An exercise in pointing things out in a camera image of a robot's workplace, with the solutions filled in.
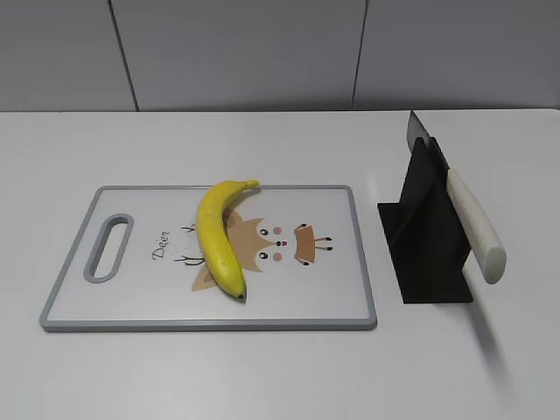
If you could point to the yellow plastic banana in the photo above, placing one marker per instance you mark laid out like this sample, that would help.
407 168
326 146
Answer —
220 257

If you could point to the white grey-rimmed cutting board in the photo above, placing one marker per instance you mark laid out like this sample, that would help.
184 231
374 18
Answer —
136 266

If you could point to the white-handled kitchen knife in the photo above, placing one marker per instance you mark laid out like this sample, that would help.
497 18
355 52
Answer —
485 243

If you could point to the black knife stand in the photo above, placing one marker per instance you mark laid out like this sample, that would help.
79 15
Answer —
426 241

